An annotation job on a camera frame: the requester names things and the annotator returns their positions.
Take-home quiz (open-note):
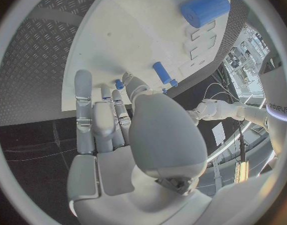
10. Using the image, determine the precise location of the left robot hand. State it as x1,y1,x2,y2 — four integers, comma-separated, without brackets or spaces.
186,109,201,127

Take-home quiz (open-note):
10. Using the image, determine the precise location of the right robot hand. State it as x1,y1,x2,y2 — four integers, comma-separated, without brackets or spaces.
66,69,213,225

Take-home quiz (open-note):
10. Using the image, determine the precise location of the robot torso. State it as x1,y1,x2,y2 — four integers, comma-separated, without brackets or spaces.
257,47,287,157

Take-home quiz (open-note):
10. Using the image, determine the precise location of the white task board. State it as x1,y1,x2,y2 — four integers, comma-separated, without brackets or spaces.
61,0,232,113

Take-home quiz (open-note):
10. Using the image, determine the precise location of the white paper sheet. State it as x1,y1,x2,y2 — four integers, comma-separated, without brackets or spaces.
211,121,227,147

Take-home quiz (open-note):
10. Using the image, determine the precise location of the large blue cylinder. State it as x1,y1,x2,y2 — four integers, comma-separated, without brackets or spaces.
179,0,231,29

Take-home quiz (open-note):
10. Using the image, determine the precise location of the glowing light bar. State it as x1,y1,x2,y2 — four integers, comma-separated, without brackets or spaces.
234,158,251,184

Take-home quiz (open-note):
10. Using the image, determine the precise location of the white cable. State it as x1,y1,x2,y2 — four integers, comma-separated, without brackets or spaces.
202,82,232,101
209,92,240,103

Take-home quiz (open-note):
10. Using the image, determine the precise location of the long blue cylinder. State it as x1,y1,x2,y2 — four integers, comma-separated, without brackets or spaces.
152,61,172,85

